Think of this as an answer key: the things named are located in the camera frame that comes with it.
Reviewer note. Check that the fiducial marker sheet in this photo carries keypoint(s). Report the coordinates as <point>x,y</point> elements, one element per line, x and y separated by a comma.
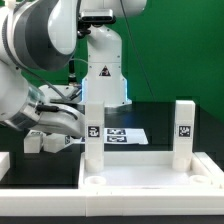
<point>119,135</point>

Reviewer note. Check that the white barrier wall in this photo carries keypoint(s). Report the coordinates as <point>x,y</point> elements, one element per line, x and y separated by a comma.
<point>73,202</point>
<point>4,164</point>

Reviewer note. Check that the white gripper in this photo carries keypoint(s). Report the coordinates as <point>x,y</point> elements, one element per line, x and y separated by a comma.
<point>60,119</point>

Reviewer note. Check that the white left barrier wall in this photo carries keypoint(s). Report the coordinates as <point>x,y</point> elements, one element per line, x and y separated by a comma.
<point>4,164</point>

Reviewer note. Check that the white desk top tray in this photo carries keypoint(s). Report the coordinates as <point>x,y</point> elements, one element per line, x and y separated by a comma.
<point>138,173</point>

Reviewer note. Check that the grey camera on stand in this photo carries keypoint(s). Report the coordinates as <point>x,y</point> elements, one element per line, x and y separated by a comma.
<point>97,16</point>

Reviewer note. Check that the white front barrier wall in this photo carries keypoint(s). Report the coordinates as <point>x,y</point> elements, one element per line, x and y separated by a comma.
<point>73,202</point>

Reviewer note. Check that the black camera stand pole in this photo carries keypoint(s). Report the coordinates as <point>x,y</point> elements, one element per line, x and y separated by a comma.
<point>72,79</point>

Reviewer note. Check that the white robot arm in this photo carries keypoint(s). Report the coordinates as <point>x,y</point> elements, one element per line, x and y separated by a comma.
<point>42,35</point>

